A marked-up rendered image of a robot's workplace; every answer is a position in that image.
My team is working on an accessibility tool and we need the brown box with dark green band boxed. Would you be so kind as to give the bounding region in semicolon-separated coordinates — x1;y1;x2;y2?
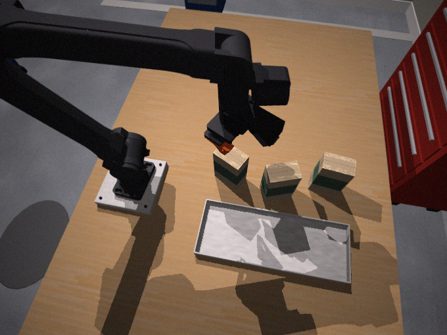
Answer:
308;152;356;196
213;147;249;190
260;161;302;202

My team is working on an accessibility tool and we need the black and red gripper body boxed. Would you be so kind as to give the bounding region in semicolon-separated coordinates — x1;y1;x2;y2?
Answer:
204;103;248;146

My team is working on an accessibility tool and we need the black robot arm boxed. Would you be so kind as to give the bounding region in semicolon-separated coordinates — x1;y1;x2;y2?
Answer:
0;0;291;200

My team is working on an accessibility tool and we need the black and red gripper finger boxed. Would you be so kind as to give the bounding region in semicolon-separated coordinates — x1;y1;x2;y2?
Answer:
205;137;234;155

